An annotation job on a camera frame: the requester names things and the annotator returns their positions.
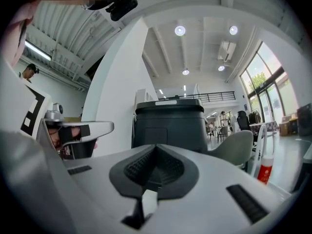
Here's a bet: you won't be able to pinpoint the dining table with chairs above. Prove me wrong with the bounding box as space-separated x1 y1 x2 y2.
208 126 230 141

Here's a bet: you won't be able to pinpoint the white ceramic sink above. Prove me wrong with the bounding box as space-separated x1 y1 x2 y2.
267 178 294 196

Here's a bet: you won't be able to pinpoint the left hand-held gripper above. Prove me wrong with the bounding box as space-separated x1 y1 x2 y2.
0 62 115 138

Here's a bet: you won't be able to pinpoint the black mezzanine railing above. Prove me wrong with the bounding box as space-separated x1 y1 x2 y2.
158 91 236 103

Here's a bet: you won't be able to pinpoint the person's pink shirt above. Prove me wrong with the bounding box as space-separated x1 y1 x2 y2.
6 0 38 66

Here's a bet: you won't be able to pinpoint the clothes rack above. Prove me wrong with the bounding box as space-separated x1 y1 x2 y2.
248 109 262 124

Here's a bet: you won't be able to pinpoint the table with checkered cloth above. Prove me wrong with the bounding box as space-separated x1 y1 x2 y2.
249 120 279 134

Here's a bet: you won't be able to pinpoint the grey shell chair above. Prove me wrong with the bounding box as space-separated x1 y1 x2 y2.
207 130 254 171

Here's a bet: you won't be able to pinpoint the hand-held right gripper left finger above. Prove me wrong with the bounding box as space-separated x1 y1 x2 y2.
63 144 158 234

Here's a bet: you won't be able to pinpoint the glass window wall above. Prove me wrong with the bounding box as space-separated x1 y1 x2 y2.
239 41 301 124

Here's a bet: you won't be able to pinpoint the ceiling air conditioner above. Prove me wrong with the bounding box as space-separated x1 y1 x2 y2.
217 40 237 62

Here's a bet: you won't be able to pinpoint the black office chair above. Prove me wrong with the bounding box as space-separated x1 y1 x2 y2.
236 110 252 132

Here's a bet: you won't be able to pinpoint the tube ceiling light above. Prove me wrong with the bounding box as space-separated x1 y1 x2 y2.
23 39 53 61

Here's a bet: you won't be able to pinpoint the black head-worn camera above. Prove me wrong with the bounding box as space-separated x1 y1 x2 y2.
105 0 138 22

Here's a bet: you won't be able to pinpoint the person's left hand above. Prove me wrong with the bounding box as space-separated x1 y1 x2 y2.
47 125 99 152

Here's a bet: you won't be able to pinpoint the black cabinet machine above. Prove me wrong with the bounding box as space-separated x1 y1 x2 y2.
131 98 208 154

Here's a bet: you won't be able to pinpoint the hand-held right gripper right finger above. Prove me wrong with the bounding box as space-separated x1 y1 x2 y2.
146 144 293 234

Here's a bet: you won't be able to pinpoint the red bottle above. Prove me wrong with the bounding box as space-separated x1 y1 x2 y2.
256 154 275 186

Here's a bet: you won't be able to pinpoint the white curved faucet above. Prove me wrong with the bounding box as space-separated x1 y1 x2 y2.
251 124 275 178

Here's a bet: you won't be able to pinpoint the cardboard boxes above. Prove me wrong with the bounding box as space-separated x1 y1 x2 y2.
278 114 299 137

